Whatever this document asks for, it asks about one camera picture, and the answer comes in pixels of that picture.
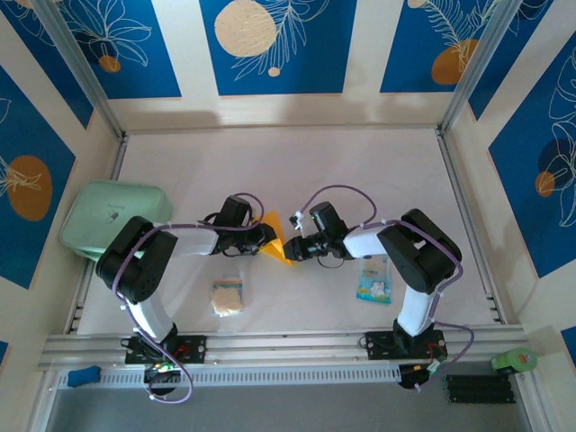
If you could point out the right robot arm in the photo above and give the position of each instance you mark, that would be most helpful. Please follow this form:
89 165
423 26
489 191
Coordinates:
414 306

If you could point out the aluminium frame post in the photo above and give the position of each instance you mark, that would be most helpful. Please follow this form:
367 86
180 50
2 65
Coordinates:
76 67
481 63

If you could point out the black slotted rack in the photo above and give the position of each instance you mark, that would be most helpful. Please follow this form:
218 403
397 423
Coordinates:
479 389

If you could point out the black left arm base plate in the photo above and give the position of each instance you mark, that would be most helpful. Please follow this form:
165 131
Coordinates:
193 348

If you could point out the small blue foam block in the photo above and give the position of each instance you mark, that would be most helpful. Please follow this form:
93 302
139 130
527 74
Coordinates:
83 377

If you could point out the yellow orange cloth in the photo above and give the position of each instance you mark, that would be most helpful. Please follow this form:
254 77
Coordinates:
274 222

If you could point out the aluminium mounting rail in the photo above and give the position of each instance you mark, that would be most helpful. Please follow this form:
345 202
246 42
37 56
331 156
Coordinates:
288 346

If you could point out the green tape roll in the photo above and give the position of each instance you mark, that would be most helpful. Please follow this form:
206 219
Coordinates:
515 362

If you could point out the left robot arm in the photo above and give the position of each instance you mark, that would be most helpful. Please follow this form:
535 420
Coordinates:
148 315

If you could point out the blue white wipes packet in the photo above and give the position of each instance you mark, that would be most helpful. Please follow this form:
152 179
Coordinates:
373 283

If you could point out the mint green zip pouch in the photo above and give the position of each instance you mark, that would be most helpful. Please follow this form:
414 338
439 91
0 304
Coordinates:
99 207

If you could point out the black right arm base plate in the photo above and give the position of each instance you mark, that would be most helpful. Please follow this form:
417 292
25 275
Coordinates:
378 344

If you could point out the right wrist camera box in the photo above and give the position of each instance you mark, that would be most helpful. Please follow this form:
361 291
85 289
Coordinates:
298 220

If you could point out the clear bag of cotton pads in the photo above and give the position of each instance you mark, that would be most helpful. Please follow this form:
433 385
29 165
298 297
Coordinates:
228 294

